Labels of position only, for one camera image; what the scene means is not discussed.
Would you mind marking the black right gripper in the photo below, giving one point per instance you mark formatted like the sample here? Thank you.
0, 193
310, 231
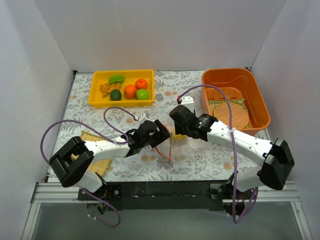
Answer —
178, 117

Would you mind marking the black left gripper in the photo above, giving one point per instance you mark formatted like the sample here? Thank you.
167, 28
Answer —
162, 129

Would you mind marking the yellow fake lemon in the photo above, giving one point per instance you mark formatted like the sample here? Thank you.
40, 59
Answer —
177, 136

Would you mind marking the clear zip top bag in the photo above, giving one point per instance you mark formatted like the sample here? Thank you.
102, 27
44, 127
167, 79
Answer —
175, 150

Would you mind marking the light green fake apple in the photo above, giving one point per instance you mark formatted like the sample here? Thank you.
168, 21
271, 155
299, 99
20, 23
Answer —
142, 94

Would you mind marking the orange fake tangerine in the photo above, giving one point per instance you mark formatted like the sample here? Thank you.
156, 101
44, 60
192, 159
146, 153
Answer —
130, 91
141, 83

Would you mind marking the dark green fake avocado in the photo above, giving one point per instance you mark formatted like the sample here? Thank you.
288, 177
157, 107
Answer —
115, 95

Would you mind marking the green fake pepper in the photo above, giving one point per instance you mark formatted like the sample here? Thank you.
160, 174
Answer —
116, 79

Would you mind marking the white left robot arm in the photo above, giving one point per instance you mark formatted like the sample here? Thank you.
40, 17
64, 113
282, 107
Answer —
71, 162

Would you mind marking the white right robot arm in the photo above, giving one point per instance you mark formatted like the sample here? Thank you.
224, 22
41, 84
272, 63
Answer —
274, 160

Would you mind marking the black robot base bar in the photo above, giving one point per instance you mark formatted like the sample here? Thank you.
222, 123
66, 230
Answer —
168, 195

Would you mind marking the green bamboo mat in tub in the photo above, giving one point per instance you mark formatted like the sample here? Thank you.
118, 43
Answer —
212, 104

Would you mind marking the round woven bamboo basket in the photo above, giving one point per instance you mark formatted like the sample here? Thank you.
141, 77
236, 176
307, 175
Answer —
239, 116

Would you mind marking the square bamboo mat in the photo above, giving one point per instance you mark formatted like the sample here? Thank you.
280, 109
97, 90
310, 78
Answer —
103, 166

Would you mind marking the yellow plastic tray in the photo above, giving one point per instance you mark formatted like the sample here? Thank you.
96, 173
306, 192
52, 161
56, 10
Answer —
101, 77

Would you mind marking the orange plastic tub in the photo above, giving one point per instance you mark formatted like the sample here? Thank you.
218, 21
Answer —
244, 81

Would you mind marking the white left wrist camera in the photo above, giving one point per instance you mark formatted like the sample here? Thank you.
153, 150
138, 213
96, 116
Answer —
144, 117

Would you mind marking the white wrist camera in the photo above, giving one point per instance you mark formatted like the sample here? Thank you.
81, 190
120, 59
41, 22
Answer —
188, 102
144, 117

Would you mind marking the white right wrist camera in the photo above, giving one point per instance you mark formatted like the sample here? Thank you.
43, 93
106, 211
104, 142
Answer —
188, 102

